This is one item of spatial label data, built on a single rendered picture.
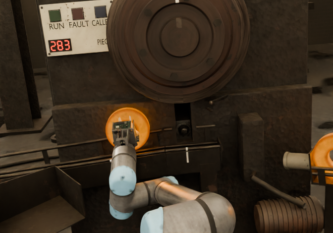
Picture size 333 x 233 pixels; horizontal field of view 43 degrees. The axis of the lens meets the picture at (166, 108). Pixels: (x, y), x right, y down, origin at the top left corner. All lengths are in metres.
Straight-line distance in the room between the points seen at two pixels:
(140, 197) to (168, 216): 0.40
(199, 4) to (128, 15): 0.23
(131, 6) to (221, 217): 0.73
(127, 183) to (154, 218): 0.32
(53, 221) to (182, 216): 0.57
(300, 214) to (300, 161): 0.18
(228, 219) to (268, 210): 0.53
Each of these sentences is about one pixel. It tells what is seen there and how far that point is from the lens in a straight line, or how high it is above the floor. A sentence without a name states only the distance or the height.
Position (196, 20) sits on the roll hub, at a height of 1.16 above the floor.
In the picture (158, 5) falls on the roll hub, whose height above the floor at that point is 1.22.
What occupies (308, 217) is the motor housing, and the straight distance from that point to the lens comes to 1.51.
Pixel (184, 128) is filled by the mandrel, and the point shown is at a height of 0.75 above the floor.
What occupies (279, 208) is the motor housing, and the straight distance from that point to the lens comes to 1.50.
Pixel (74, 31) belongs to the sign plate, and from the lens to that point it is 1.55.
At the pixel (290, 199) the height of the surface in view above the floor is 0.56.
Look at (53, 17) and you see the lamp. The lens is 1.55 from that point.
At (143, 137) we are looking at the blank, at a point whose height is 0.76.
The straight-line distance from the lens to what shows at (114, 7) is 1.39.
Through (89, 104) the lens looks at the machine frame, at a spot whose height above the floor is 0.87.
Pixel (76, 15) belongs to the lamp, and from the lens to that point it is 1.53.
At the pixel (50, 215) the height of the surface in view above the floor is 0.60.
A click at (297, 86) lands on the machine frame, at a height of 0.87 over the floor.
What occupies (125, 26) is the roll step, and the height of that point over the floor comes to 1.16.
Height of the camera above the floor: 1.28
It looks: 17 degrees down
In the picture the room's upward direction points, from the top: 5 degrees counter-clockwise
